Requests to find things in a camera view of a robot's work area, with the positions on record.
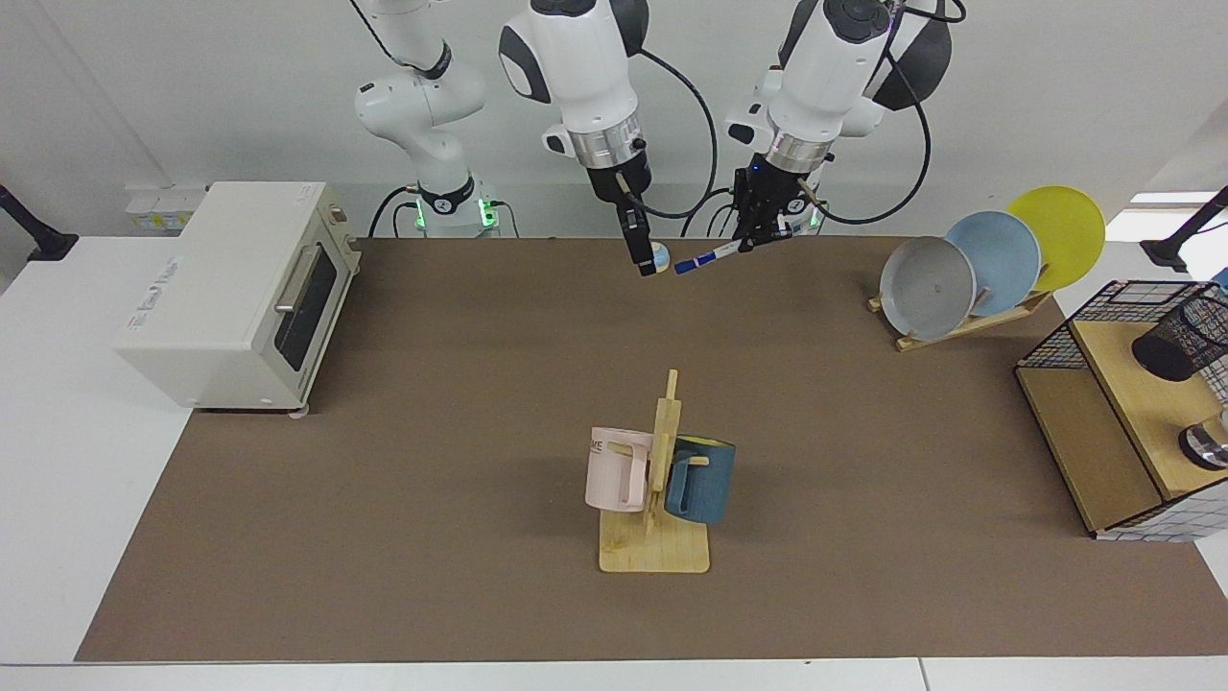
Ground white marker with blue cap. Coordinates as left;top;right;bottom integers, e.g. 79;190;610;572
674;228;794;275

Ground black mesh pen holder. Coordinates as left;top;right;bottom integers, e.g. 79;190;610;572
1130;293;1228;383

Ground grey plate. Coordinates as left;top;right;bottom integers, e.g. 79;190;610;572
879;235;978;342

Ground pink cup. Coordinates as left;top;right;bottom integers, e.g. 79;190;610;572
584;426;656;513

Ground wooden plate rack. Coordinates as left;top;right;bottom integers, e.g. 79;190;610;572
867;264;1053;352

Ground dark blue cup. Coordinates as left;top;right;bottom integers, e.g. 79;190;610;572
664;435;738;526

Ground light blue plate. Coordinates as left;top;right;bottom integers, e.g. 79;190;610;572
945;211;1042;318

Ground yellow plate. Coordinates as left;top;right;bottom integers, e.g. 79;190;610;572
1007;185;1106;294

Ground wooden cup stand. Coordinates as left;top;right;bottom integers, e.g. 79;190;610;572
599;369;711;575

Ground brown table cloth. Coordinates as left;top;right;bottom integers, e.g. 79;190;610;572
75;235;1228;663

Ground black clamp stand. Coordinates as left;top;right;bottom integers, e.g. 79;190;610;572
0;182;80;262
1140;187;1228;273

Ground pale toaster oven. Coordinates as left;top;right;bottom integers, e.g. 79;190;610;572
113;180;364;418

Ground glass lid with metal knob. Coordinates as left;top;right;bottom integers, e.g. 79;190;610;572
1178;408;1228;471

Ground black arm base cable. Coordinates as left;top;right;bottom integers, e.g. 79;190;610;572
681;187;740;238
369;185;423;238

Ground wire basket with wooden floor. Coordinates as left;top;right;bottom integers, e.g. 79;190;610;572
1014;278;1228;543

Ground white wall socket strip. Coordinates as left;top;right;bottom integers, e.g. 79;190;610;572
125;185;209;233

